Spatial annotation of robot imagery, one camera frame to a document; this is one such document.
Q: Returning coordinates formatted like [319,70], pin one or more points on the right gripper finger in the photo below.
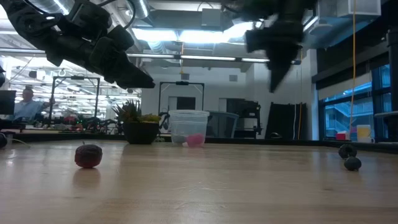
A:
[280,62]

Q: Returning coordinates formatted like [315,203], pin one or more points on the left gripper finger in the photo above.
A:
[124,73]
[143,85]

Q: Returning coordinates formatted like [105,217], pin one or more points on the red strawberry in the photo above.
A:
[195,140]

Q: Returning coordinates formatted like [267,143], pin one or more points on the dark cherry with stem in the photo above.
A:
[88,156]

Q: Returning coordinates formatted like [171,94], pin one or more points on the small dark berry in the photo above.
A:
[352,164]

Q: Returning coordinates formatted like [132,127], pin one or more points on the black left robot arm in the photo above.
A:
[28,21]

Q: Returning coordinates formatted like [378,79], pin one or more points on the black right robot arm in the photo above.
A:
[280,9]

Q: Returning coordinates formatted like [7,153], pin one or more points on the succulent plant in black pot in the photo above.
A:
[140,133]

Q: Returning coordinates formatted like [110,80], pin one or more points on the clear round plastic container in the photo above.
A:
[188,121]

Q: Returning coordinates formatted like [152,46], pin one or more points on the black leaning panel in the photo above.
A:
[283,121]

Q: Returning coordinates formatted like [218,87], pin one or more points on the black equipment cart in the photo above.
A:
[245,115]

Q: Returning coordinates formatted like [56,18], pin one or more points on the long ceiling light tube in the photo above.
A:
[202,58]

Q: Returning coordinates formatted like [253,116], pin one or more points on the person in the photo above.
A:
[26,109]

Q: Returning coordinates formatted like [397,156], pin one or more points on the small red box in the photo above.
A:
[341,136]

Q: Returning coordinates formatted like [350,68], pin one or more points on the black computer monitor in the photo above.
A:
[7,102]

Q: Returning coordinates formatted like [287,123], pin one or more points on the black metal pole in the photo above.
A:
[393,77]

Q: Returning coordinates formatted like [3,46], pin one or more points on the black robot rig frame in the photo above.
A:
[182,83]
[74,77]

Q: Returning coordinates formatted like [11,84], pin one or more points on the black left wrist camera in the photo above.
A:
[90,18]

